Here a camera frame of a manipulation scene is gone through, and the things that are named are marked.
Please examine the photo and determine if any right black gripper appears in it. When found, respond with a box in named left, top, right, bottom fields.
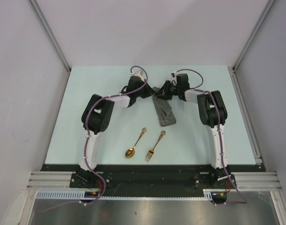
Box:
left=154, top=80, right=181, bottom=100

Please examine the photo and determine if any grey cloth napkin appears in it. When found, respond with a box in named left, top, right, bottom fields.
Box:
left=152, top=95, right=176, bottom=127

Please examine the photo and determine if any gold fork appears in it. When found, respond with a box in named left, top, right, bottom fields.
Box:
left=145, top=130, right=166, bottom=162

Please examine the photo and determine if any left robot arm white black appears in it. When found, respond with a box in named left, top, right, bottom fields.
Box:
left=76, top=75, right=154, bottom=188

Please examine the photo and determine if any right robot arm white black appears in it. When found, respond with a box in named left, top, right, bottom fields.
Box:
left=155, top=73, right=230, bottom=188

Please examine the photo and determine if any gold spoon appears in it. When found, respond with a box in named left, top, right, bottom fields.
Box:
left=125, top=127, right=147, bottom=158

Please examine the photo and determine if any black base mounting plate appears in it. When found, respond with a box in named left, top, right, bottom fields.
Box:
left=41, top=164, right=265, bottom=198

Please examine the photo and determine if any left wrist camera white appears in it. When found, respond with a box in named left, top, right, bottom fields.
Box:
left=131, top=69, right=145, bottom=81

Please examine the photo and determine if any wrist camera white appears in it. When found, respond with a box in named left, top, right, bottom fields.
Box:
left=131, top=69, right=145, bottom=81
left=171, top=71, right=178, bottom=78

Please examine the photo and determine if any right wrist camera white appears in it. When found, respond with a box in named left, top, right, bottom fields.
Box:
left=171, top=71, right=178, bottom=78

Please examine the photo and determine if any right aluminium side rail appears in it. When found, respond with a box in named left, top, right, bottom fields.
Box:
left=228, top=67, right=264, bottom=165

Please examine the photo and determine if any front aluminium frame rail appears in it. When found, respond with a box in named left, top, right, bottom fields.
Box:
left=27, top=172, right=282, bottom=191

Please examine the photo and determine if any left aluminium frame post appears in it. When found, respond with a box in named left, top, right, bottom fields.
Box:
left=27, top=0, right=72, bottom=73

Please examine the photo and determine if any aluminium frame post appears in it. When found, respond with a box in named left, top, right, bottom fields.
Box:
left=232, top=0, right=277, bottom=73
left=27, top=0, right=72, bottom=73

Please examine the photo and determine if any white slotted cable duct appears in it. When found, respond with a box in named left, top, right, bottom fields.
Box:
left=36, top=189, right=227, bottom=202

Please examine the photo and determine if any right aluminium frame post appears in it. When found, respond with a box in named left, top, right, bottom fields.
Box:
left=232, top=0, right=277, bottom=73

